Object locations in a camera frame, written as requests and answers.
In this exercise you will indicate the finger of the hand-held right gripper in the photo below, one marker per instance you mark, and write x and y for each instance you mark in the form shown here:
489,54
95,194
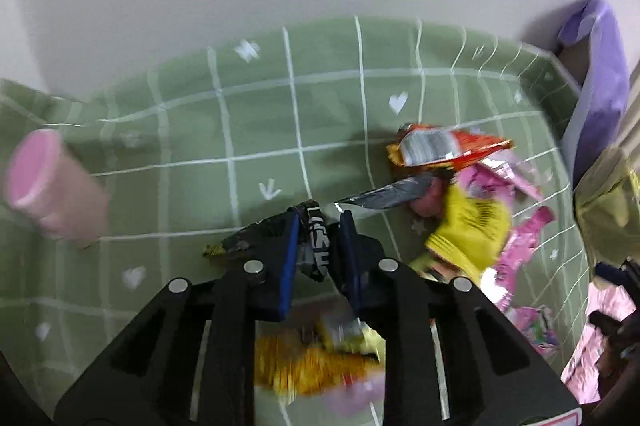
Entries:
612,273

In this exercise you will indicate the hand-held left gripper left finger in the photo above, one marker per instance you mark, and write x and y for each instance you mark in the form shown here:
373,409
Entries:
287,266

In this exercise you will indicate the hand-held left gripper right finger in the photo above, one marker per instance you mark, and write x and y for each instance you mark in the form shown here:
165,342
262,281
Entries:
350,256

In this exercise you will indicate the black foil wrapper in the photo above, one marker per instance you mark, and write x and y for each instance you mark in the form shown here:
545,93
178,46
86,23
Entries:
314,251

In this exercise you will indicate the bin with yellow bag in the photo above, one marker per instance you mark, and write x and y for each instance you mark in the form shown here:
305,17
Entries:
605,201

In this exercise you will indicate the pink green wrapper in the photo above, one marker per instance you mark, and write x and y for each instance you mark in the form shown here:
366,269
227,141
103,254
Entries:
535,326

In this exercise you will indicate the pink snack wrapper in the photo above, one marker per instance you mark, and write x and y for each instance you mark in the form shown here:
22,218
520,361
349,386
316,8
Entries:
522,246

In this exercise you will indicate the yellow red snack wrapper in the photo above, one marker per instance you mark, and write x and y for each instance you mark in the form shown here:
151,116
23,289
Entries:
300,366

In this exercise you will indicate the pink floral cloth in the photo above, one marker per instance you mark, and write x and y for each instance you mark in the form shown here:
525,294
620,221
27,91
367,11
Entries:
600,301

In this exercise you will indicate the green checked tablecloth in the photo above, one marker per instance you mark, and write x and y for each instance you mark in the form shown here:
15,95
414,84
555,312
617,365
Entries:
200,130

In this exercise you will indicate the purple cloth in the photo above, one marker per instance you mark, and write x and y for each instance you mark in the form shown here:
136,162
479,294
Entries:
605,95

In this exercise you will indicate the pink cup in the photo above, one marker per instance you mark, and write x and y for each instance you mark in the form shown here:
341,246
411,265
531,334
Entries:
55,191

